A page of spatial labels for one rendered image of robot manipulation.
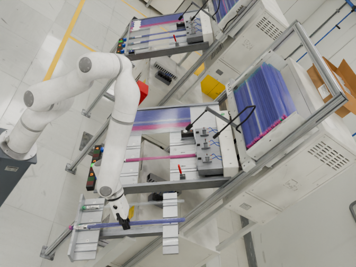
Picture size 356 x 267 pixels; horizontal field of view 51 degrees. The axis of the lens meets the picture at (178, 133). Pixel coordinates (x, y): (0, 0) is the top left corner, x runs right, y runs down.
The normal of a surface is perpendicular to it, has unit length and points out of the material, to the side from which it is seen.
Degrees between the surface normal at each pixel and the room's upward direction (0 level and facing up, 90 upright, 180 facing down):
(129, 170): 43
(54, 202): 0
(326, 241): 89
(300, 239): 90
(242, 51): 90
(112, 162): 35
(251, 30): 90
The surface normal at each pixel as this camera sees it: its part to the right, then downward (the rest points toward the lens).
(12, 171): 0.29, 0.77
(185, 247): 0.02, 0.65
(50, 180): 0.61, -0.61
